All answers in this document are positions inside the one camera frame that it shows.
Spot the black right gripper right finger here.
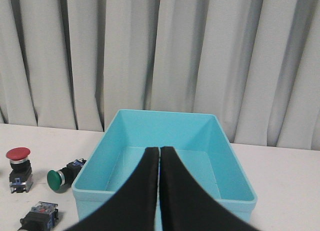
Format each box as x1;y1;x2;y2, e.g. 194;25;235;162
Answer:
159;146;256;231

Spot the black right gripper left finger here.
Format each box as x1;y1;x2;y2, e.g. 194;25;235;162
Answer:
68;147;160;231

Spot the red mushroom push button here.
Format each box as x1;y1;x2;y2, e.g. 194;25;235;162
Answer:
6;147;33;194

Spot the light blue plastic box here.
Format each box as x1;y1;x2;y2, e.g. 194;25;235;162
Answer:
72;109;257;222

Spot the green push button near box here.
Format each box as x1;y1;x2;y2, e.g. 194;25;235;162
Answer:
46;158;87;192

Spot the yellow push button front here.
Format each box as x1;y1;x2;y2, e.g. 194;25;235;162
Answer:
18;201;59;231

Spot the grey pleated curtain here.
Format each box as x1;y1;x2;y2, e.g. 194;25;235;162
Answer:
0;0;320;150

